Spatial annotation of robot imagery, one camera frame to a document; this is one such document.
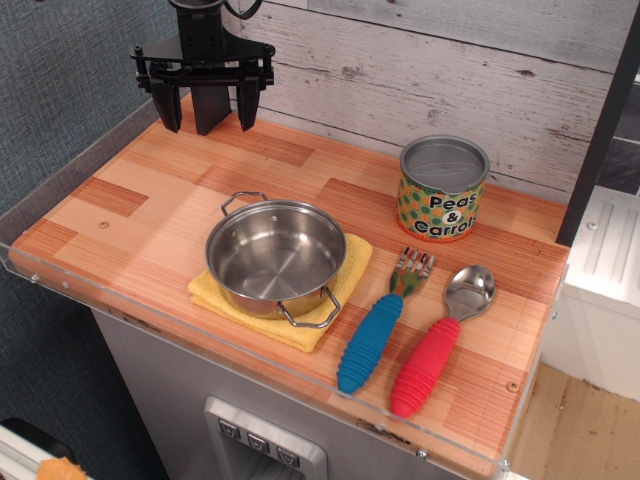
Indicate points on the silver dispenser button panel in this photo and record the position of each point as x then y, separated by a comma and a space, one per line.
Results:
249, 447

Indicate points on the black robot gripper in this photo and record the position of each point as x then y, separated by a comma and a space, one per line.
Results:
203, 53

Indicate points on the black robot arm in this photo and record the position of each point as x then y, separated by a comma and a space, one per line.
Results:
197, 4

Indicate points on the stainless steel pot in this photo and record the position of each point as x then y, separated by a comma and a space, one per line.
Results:
277, 259

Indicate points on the red handled metal spoon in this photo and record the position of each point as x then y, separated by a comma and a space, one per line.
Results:
468, 294

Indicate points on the peas and carrots toy can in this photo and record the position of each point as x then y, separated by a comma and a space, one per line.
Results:
440, 188

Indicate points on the grey toy fridge cabinet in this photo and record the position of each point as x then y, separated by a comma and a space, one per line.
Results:
170, 383

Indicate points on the dark grey vertical post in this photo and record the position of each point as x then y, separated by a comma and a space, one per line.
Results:
211, 106

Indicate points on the yellow folded cloth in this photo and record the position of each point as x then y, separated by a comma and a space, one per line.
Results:
205, 292

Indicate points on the white toy sink unit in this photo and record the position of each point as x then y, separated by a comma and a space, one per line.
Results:
593, 333

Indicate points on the blue handled metal fork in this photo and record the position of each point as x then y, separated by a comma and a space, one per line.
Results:
365, 348

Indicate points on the dark right frame post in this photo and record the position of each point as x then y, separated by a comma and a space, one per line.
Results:
611, 112

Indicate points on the clear acrylic table guard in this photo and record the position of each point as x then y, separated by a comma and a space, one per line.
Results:
122, 228

